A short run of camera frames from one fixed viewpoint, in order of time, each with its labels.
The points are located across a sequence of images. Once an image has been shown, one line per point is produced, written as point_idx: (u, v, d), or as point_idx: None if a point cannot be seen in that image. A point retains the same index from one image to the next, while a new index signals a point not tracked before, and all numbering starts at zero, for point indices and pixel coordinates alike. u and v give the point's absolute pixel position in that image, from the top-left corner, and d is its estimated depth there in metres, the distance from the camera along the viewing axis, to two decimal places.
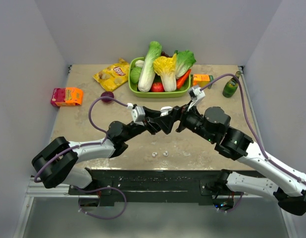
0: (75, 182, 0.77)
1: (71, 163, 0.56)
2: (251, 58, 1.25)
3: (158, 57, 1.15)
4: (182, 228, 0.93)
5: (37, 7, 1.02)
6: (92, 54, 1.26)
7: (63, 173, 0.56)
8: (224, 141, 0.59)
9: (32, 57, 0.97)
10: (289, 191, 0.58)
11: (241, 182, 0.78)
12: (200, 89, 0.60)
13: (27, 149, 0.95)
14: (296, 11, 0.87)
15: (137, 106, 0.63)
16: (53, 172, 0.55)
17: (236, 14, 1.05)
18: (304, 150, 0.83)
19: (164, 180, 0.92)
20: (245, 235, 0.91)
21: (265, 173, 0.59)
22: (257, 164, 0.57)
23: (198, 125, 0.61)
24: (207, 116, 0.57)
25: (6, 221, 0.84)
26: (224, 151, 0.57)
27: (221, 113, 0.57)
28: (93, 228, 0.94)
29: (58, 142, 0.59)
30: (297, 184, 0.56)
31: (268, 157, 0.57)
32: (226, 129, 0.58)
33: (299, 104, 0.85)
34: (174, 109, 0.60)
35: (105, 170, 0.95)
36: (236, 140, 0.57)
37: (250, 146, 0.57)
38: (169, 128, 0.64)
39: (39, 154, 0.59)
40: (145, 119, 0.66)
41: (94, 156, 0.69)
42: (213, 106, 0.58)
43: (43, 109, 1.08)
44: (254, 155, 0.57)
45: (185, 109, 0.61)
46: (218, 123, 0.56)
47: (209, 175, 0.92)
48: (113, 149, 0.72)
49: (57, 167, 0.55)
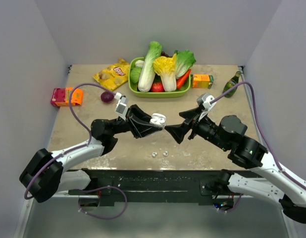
0: (74, 185, 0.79)
1: (58, 173, 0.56)
2: (251, 58, 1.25)
3: (158, 57, 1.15)
4: (182, 228, 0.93)
5: (37, 7, 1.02)
6: (92, 54, 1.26)
7: (52, 184, 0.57)
8: (238, 150, 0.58)
9: (32, 57, 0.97)
10: (298, 202, 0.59)
11: (244, 185, 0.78)
12: (211, 102, 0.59)
13: (27, 149, 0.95)
14: (296, 11, 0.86)
15: (124, 98, 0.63)
16: (41, 186, 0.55)
17: (236, 14, 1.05)
18: (303, 150, 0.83)
19: (164, 180, 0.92)
20: (245, 235, 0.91)
21: (278, 184, 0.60)
22: (271, 175, 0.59)
23: (211, 133, 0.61)
24: (224, 125, 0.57)
25: (6, 221, 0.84)
26: (238, 160, 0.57)
27: (238, 123, 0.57)
28: (93, 228, 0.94)
29: (40, 154, 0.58)
30: None
31: (281, 168, 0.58)
32: (243, 139, 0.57)
33: (299, 104, 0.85)
34: (184, 123, 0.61)
35: (105, 170, 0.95)
36: (251, 149, 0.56)
37: (265, 156, 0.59)
38: (181, 138, 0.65)
39: (25, 171, 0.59)
40: (128, 115, 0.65)
41: (84, 157, 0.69)
42: (228, 115, 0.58)
43: (43, 109, 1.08)
44: (268, 166, 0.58)
45: (196, 121, 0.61)
46: (234, 133, 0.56)
47: (210, 175, 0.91)
48: (102, 148, 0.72)
49: (44, 180, 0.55)
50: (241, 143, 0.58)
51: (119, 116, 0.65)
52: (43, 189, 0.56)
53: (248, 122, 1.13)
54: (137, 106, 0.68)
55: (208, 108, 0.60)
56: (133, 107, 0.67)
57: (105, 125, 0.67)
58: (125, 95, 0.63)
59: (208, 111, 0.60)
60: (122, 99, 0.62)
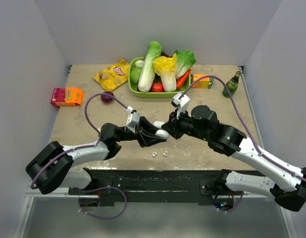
0: (74, 184, 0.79)
1: (67, 167, 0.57)
2: (251, 58, 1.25)
3: (157, 57, 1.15)
4: (182, 227, 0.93)
5: (37, 7, 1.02)
6: (92, 54, 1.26)
7: (59, 177, 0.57)
8: (216, 137, 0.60)
9: (31, 57, 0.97)
10: (284, 186, 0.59)
11: (239, 180, 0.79)
12: (179, 97, 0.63)
13: (27, 149, 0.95)
14: (296, 12, 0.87)
15: (135, 113, 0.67)
16: (48, 178, 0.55)
17: (236, 14, 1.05)
18: (304, 150, 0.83)
19: (164, 181, 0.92)
20: (245, 235, 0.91)
21: (261, 168, 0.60)
22: (250, 159, 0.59)
23: (191, 128, 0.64)
24: (193, 114, 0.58)
25: (6, 221, 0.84)
26: (217, 147, 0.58)
27: (206, 110, 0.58)
28: (93, 228, 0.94)
29: (52, 147, 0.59)
30: (291, 178, 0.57)
31: (261, 151, 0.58)
32: (215, 125, 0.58)
33: (299, 103, 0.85)
34: (170, 115, 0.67)
35: (105, 170, 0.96)
36: (229, 136, 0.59)
37: (243, 142, 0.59)
38: (173, 131, 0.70)
39: (34, 161, 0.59)
40: (138, 128, 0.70)
41: (88, 159, 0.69)
42: (199, 105, 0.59)
43: (43, 108, 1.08)
44: (247, 150, 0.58)
45: (175, 118, 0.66)
46: (203, 119, 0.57)
47: (210, 175, 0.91)
48: (106, 151, 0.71)
49: (52, 172, 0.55)
50: (215, 129, 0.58)
51: (129, 128, 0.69)
52: (49, 182, 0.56)
53: (248, 122, 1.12)
54: (146, 119, 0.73)
55: (179, 105, 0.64)
56: (142, 119, 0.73)
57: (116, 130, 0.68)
58: (136, 110, 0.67)
59: (180, 108, 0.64)
60: (133, 113, 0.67)
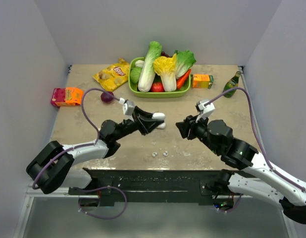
0: (75, 184, 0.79)
1: (68, 165, 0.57)
2: (251, 58, 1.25)
3: (158, 57, 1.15)
4: (182, 227, 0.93)
5: (37, 7, 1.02)
6: (92, 54, 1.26)
7: (60, 176, 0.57)
8: (229, 151, 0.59)
9: (31, 57, 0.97)
10: (293, 200, 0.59)
11: (244, 185, 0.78)
12: (205, 104, 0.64)
13: (27, 149, 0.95)
14: (295, 12, 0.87)
15: (128, 101, 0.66)
16: (50, 177, 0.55)
17: (236, 14, 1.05)
18: (303, 150, 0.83)
19: (164, 180, 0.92)
20: (245, 235, 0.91)
21: (271, 183, 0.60)
22: (262, 174, 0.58)
23: (205, 135, 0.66)
24: (210, 129, 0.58)
25: (6, 221, 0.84)
26: (229, 161, 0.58)
27: (224, 126, 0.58)
28: (93, 228, 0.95)
29: (52, 146, 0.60)
30: (301, 193, 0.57)
31: (273, 167, 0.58)
32: (230, 141, 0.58)
33: (299, 103, 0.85)
34: (186, 118, 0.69)
35: (105, 170, 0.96)
36: (241, 150, 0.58)
37: (255, 157, 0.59)
38: (184, 134, 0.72)
39: (34, 161, 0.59)
40: (135, 115, 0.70)
41: (88, 158, 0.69)
42: (218, 119, 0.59)
43: (43, 108, 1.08)
44: (259, 166, 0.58)
45: (193, 122, 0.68)
46: (220, 135, 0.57)
47: (210, 175, 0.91)
48: (106, 149, 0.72)
49: (54, 170, 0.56)
50: (229, 144, 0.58)
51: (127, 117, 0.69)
52: (51, 181, 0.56)
53: (248, 122, 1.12)
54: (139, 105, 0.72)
55: (203, 111, 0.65)
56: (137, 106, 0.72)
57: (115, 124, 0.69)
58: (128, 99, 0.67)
59: (203, 114, 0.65)
60: (127, 103, 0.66)
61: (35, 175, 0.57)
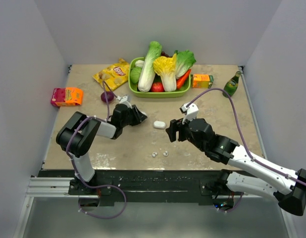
0: (82, 171, 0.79)
1: (96, 129, 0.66)
2: (251, 58, 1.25)
3: (158, 57, 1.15)
4: (182, 227, 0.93)
5: (37, 7, 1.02)
6: (92, 54, 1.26)
7: (90, 138, 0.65)
8: (213, 147, 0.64)
9: (31, 57, 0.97)
10: (280, 189, 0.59)
11: (241, 182, 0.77)
12: (186, 105, 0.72)
13: (27, 149, 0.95)
14: (295, 12, 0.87)
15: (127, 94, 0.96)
16: (84, 135, 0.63)
17: (235, 14, 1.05)
18: (304, 150, 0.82)
19: (164, 180, 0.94)
20: (245, 235, 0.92)
21: (255, 173, 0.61)
22: (244, 165, 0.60)
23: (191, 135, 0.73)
24: (191, 127, 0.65)
25: (7, 220, 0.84)
26: (213, 156, 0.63)
27: (203, 123, 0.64)
28: (93, 228, 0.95)
29: (78, 114, 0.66)
30: (285, 180, 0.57)
31: (253, 157, 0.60)
32: (211, 136, 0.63)
33: (299, 103, 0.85)
34: (171, 121, 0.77)
35: (105, 170, 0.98)
36: (223, 145, 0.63)
37: (236, 149, 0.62)
38: (171, 136, 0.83)
39: (63, 129, 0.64)
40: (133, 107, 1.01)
41: (101, 133, 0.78)
42: (197, 118, 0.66)
43: (43, 108, 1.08)
44: (240, 157, 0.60)
45: (180, 122, 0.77)
46: (199, 131, 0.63)
47: (209, 175, 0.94)
48: (114, 129, 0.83)
49: (86, 132, 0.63)
50: (211, 140, 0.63)
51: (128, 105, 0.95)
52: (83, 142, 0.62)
53: (248, 122, 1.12)
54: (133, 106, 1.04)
55: (187, 112, 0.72)
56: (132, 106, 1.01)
57: (122, 110, 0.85)
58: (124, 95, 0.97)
59: (186, 115, 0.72)
60: (126, 95, 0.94)
61: (67, 141, 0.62)
